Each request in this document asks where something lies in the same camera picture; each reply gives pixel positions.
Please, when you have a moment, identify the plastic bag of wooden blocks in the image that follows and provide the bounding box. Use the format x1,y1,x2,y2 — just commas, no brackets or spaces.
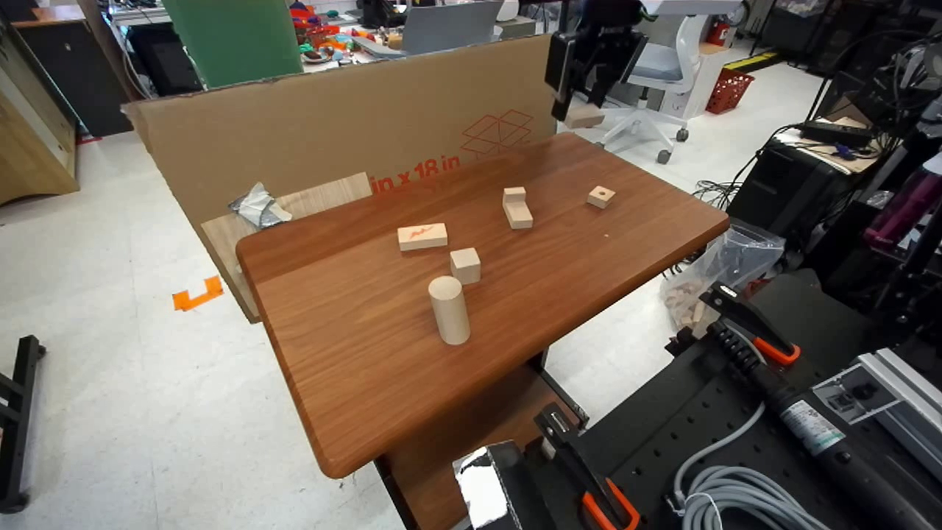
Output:
658,221,786,336

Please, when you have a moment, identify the black orange clamp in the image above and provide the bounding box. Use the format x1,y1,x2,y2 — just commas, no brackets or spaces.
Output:
536,407,640,530
699,282,799,367

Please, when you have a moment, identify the red basket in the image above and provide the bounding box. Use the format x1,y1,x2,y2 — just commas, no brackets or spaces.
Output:
705,71,752,114

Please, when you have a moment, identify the black perforated workbench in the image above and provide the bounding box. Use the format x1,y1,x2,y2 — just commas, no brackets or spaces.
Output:
487,267,942,530

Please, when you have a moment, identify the green board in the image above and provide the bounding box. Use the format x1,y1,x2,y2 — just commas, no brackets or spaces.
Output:
162,0,300,89

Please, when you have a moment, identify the black floor stand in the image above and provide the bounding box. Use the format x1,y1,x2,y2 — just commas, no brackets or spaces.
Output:
0,336,43,512

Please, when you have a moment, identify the black orange clamp right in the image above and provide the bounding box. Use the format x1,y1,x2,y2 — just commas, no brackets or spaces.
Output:
699,282,799,367

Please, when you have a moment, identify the black orange clamp front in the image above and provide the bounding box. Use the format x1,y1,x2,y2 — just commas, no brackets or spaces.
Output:
536,407,640,530

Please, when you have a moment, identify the rectangular wooden block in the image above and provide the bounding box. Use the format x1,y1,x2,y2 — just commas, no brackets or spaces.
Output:
396,223,446,252

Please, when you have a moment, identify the large cardboard sheet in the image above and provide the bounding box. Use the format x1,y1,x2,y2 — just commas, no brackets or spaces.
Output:
122,35,556,319

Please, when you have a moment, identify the small plain wooden cube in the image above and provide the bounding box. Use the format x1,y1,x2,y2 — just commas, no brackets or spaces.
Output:
449,247,480,286

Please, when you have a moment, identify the wooden cube with hole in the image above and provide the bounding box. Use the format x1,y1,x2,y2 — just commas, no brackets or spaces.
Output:
584,185,615,210

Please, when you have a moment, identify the grey coiled cable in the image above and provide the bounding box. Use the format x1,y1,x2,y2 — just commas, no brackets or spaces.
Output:
667,400,836,530

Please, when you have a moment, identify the white office chair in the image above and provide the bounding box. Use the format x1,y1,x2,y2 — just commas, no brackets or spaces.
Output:
599,15,705,166

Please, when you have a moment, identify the orange floor tape marker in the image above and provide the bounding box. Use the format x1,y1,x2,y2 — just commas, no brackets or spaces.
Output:
169,277,222,311

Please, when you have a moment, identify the notched wooden block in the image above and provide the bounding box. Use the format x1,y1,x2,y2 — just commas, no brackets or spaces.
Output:
502,185,533,230

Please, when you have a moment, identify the wooden cylinder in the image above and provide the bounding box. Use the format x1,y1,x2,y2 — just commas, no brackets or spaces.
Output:
425,277,471,344

